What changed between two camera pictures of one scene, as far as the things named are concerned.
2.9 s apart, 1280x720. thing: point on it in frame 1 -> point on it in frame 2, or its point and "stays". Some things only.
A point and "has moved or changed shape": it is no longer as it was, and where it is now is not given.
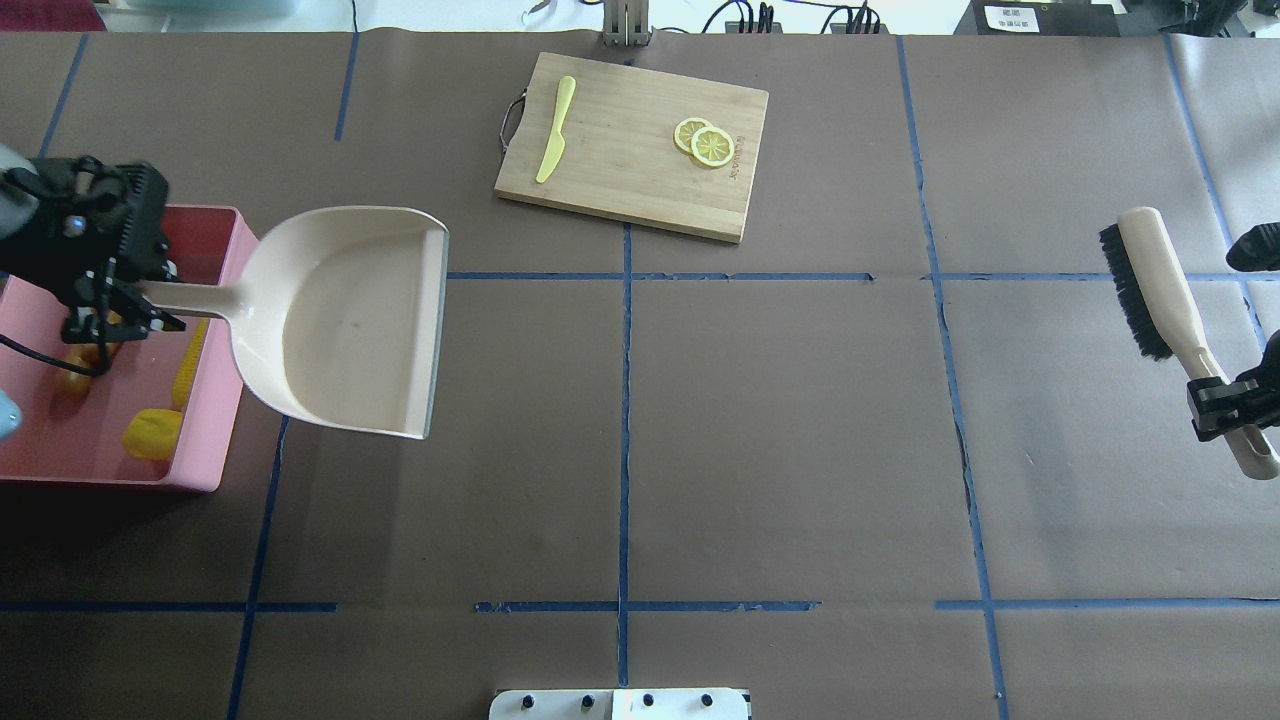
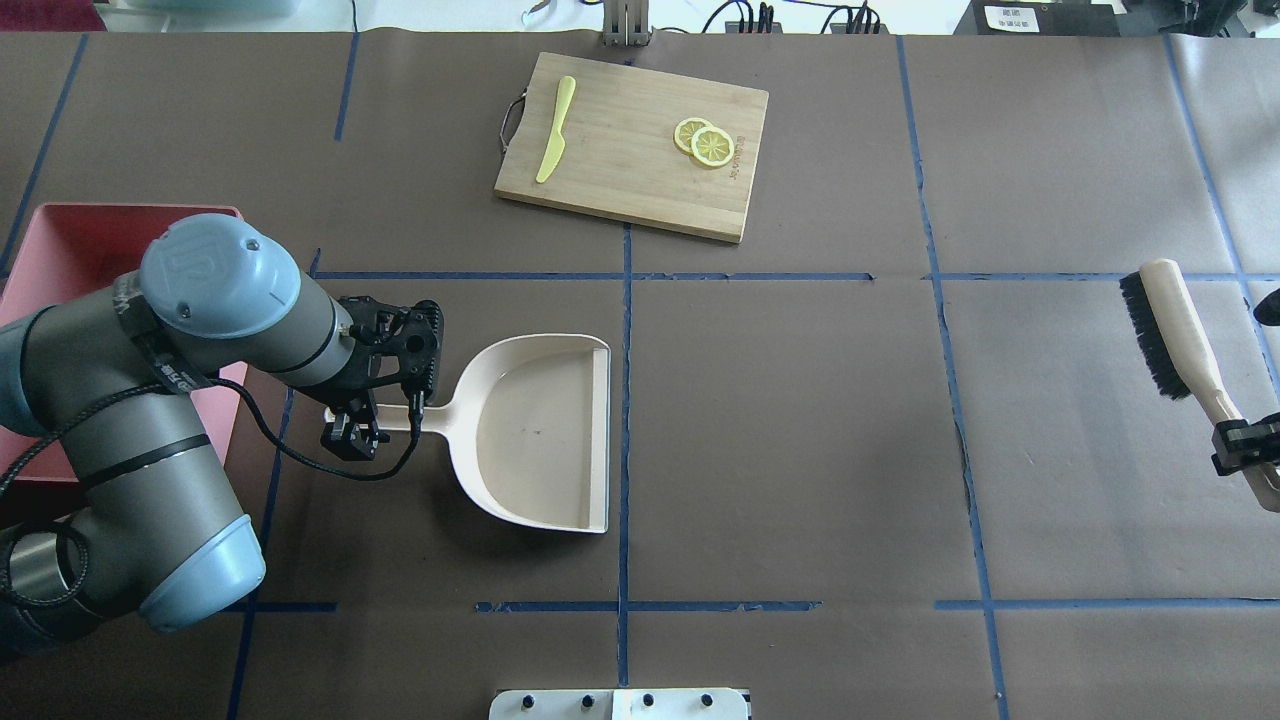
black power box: (1038, 18) stays
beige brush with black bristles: (1152, 293) has moved or changed shape
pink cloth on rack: (50, 16) stays
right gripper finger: (1219, 409) -> (1239, 444)
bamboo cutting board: (619, 158) stays
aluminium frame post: (626, 23) stays
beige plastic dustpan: (338, 313) -> (529, 430)
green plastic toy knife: (567, 86) stays
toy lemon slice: (685, 131) stays
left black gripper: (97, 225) -> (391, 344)
